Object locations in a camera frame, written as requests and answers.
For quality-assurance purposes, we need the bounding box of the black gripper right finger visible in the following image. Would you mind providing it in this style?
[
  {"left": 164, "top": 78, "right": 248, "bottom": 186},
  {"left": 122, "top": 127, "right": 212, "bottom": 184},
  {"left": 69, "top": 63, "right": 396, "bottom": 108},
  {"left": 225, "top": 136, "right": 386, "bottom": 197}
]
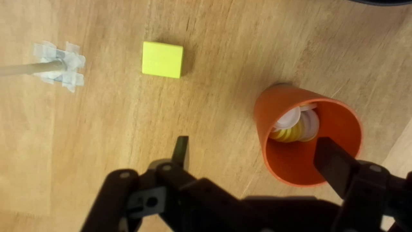
[{"left": 312, "top": 135, "right": 412, "bottom": 232}]

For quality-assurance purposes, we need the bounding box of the yellow block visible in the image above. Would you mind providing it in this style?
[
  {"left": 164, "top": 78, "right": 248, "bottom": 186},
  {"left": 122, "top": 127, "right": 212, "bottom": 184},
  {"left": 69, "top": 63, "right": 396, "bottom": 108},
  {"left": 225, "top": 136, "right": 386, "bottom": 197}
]
[{"left": 140, "top": 40, "right": 185, "bottom": 79}]

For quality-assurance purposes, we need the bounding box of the orange plastic cup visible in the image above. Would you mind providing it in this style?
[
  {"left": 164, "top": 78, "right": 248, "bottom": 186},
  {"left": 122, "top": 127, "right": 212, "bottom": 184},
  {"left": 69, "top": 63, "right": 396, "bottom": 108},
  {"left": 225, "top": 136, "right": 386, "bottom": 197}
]
[{"left": 252, "top": 82, "right": 364, "bottom": 188}]

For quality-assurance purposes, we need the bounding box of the yellow white toy food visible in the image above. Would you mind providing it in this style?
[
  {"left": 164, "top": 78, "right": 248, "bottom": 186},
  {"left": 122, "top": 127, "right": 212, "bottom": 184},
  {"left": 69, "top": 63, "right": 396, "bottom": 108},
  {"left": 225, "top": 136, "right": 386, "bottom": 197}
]
[{"left": 268, "top": 101, "right": 320, "bottom": 144}]

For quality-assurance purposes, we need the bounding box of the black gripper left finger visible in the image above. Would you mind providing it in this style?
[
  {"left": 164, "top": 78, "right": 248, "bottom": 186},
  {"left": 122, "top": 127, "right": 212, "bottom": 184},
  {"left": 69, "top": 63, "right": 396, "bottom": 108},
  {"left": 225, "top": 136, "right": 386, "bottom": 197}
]
[{"left": 80, "top": 134, "right": 241, "bottom": 232}]

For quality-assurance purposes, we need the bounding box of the thin stick with white tape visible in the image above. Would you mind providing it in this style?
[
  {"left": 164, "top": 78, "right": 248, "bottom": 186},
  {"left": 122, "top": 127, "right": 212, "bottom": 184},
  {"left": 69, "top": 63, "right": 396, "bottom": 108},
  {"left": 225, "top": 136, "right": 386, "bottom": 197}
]
[{"left": 0, "top": 41, "right": 87, "bottom": 94}]

